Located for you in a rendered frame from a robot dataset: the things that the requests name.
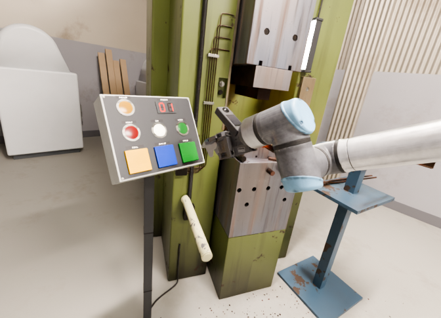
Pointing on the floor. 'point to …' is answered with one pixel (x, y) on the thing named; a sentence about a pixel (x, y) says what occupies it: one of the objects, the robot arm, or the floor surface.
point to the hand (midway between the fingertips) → (205, 143)
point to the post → (148, 243)
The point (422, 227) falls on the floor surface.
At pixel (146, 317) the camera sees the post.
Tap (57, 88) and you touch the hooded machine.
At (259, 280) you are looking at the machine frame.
